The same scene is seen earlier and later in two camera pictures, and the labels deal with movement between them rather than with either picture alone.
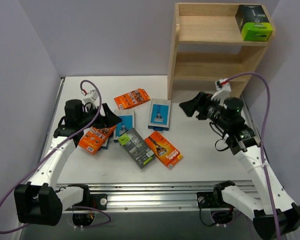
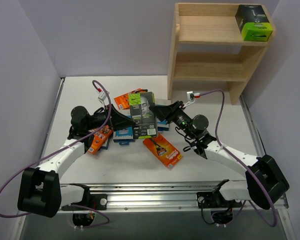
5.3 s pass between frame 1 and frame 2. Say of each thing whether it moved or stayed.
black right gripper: moved
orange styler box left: stayed
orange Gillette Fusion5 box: stayed
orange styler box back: stayed
